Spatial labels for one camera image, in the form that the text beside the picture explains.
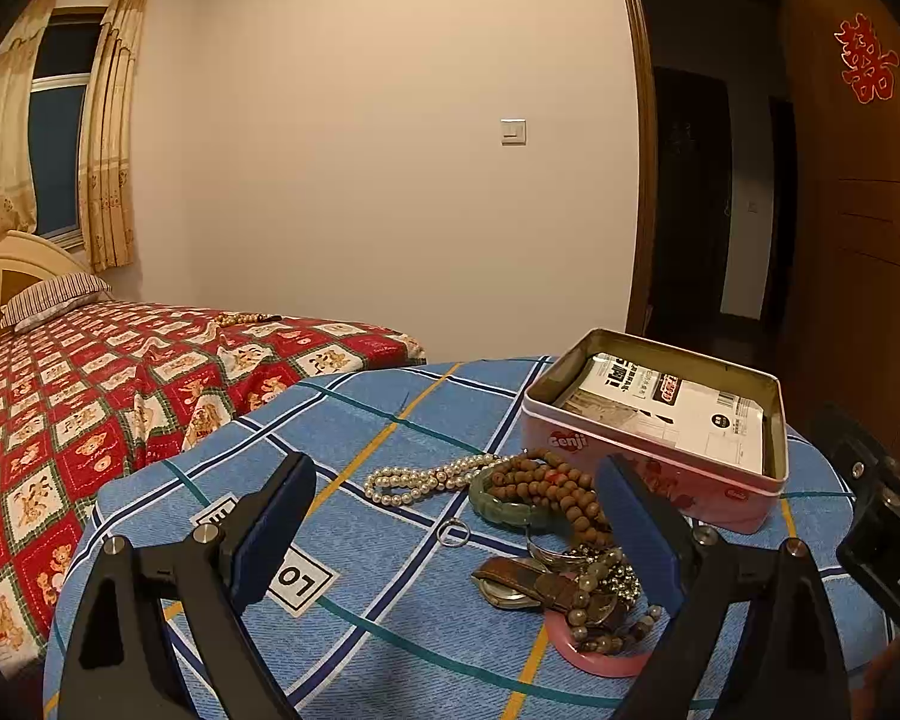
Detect dark grey bead bracelet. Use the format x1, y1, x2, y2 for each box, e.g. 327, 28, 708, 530
565, 546, 667, 655

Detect cream wooden headboard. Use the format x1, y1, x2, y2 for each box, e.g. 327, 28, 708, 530
0, 231, 87, 319

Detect blue plaid table cloth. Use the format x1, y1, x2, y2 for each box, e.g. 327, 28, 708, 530
41, 356, 891, 720

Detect white printed paper in tin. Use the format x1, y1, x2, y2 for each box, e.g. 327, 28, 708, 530
556, 353, 764, 475

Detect window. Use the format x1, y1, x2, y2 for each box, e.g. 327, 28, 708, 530
29, 8, 103, 238

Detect right beige curtain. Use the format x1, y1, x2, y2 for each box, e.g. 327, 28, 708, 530
77, 0, 148, 273

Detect brown door frame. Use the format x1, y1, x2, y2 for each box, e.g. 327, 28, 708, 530
624, 0, 774, 335

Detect pink metal tin box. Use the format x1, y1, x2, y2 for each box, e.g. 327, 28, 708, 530
521, 328, 788, 535

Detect white wall switch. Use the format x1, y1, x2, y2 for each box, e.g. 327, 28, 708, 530
500, 117, 528, 146

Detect beads lying on bed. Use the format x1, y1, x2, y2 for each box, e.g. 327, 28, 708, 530
214, 312, 281, 328

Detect green jade bangle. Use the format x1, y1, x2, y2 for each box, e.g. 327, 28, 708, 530
468, 468, 571, 535

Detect beige curtain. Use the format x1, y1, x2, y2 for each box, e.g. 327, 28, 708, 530
77, 0, 148, 273
0, 0, 56, 236

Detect red double happiness sticker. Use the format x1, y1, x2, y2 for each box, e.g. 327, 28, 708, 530
834, 11, 899, 104

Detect brown wooden bead string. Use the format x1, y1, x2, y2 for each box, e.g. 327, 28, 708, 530
485, 447, 620, 550

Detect wristwatch with brown strap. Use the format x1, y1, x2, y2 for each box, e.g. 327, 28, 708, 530
471, 557, 629, 628

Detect pink bangle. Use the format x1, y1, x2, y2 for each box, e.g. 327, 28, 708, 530
543, 610, 652, 679

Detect left beige curtain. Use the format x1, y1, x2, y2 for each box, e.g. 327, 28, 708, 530
0, 0, 56, 236

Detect red patterned bed cover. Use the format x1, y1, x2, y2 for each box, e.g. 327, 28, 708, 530
0, 302, 425, 678

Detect striped pillow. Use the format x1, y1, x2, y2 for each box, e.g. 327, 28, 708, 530
0, 271, 110, 330

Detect brown wooden door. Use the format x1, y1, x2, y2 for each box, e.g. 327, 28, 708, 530
781, 0, 900, 452

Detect white pearl necklace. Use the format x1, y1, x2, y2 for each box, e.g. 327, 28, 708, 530
362, 452, 506, 509

